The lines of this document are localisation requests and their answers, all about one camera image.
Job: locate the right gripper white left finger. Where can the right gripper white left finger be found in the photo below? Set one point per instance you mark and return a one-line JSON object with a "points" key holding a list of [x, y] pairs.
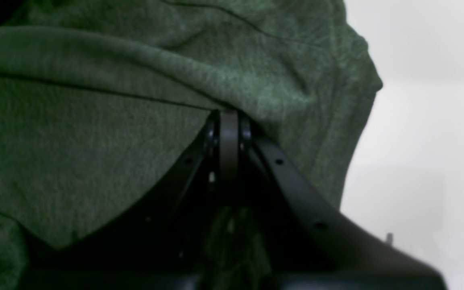
{"points": [[144, 247]]}

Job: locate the dark green t-shirt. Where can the dark green t-shirt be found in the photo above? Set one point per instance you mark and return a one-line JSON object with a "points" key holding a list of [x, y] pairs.
{"points": [[99, 97]]}

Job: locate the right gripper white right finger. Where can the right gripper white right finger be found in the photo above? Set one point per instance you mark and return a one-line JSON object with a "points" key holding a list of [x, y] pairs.
{"points": [[310, 244]]}

